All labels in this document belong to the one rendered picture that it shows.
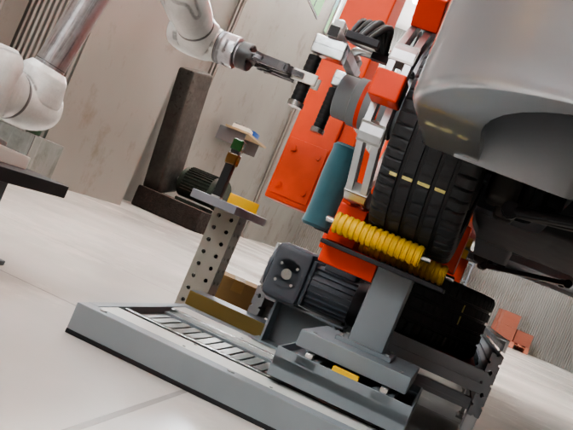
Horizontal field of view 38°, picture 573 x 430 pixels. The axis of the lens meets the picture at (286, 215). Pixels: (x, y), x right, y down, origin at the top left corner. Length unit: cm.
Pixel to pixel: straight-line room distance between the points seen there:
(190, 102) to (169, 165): 84
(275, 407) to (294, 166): 109
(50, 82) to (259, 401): 125
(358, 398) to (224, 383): 33
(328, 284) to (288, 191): 40
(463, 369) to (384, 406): 80
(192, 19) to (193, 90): 843
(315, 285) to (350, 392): 59
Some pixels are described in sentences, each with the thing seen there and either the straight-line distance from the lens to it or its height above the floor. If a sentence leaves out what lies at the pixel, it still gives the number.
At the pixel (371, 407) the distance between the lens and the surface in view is 207.
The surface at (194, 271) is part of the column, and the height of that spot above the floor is 18.
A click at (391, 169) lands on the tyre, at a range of 205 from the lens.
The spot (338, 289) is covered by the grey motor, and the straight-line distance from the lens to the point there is 256.
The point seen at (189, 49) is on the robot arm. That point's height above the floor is 79.
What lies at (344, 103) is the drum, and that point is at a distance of 233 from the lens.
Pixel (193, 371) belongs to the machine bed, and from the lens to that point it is 200.
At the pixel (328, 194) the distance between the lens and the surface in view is 243.
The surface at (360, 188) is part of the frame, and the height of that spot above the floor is 62.
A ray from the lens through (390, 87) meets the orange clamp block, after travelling 201.
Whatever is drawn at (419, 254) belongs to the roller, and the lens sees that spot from 215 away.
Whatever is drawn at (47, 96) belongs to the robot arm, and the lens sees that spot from 270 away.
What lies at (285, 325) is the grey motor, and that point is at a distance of 274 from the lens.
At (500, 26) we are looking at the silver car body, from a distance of 141.
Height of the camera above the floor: 43
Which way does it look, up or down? 1 degrees up
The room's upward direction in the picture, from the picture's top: 23 degrees clockwise
